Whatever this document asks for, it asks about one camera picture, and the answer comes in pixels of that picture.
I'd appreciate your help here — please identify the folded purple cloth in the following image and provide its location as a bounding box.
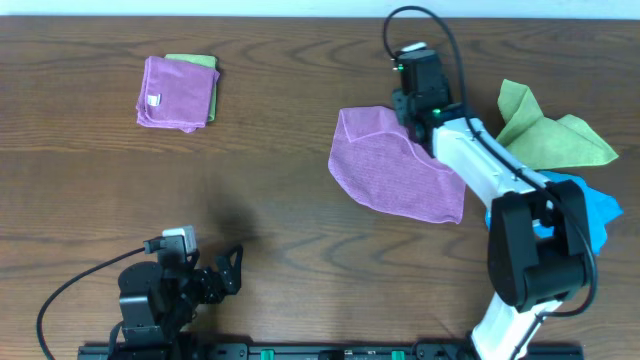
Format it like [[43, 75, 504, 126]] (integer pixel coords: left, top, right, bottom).
[[136, 54, 220, 133]]

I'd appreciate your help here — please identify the green microfiber cloth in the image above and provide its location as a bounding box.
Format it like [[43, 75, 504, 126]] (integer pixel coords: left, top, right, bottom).
[[497, 79, 618, 170]]

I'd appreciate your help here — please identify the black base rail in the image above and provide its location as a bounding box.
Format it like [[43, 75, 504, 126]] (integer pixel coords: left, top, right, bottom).
[[77, 340, 585, 360]]

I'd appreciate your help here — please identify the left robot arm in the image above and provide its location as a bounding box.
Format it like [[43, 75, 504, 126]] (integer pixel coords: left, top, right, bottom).
[[106, 245, 243, 359]]

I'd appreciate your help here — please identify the folded green cloth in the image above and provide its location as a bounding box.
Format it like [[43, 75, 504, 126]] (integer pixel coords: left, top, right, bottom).
[[164, 53, 219, 123]]

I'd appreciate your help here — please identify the purple microfiber cloth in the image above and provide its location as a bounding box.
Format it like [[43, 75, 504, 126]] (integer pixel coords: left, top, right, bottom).
[[328, 106, 466, 224]]

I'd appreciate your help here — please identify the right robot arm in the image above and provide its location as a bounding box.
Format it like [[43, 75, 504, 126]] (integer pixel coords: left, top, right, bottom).
[[392, 43, 594, 359]]

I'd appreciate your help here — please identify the blue microfiber cloth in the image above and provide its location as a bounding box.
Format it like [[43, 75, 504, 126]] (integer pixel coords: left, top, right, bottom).
[[483, 170, 625, 257]]

